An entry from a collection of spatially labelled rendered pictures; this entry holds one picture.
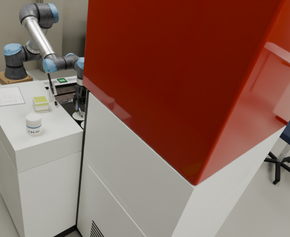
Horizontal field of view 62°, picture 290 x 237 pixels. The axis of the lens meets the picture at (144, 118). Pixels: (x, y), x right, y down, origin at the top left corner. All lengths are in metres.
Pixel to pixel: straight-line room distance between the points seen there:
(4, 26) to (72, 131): 2.73
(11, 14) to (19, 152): 2.82
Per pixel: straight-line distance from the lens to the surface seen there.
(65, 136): 1.33
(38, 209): 1.66
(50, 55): 1.48
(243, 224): 2.59
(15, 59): 2.00
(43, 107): 1.49
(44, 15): 1.71
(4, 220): 2.22
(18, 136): 1.35
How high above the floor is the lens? 1.81
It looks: 33 degrees down
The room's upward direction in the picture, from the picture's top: 14 degrees clockwise
